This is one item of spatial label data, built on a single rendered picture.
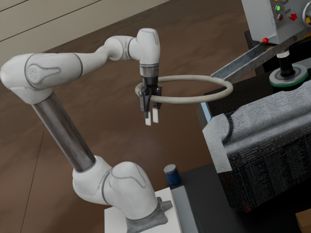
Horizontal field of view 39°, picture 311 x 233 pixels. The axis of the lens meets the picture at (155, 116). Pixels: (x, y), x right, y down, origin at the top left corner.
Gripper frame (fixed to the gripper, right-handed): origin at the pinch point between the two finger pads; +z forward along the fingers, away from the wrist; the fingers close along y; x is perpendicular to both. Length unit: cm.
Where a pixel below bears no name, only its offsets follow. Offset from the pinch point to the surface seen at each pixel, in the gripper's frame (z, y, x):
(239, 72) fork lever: -14, 51, -14
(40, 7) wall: -15, 300, 605
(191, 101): -9.6, 7.5, -18.8
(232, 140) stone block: 27, 55, -7
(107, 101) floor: 81, 181, 271
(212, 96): -10.2, 16.4, -23.3
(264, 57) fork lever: -20, 67, -18
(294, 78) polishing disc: -5, 87, -26
